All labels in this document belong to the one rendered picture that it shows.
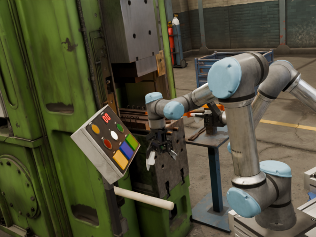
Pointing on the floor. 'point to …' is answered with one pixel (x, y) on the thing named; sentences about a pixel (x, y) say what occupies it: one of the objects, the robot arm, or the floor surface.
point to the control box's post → (109, 188)
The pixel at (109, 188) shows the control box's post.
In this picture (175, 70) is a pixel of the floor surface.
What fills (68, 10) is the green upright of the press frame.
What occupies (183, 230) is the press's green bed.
